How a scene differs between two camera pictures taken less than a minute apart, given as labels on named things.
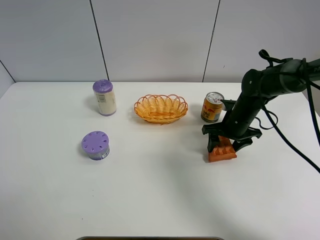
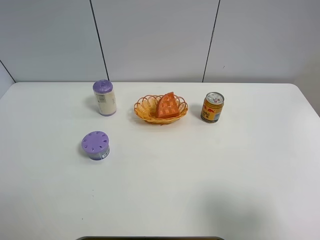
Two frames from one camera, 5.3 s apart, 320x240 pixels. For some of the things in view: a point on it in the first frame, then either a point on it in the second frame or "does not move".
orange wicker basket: (162, 109) does not move
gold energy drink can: (212, 107) does not move
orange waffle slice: (223, 151) → (167, 106)
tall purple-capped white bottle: (106, 101) does not move
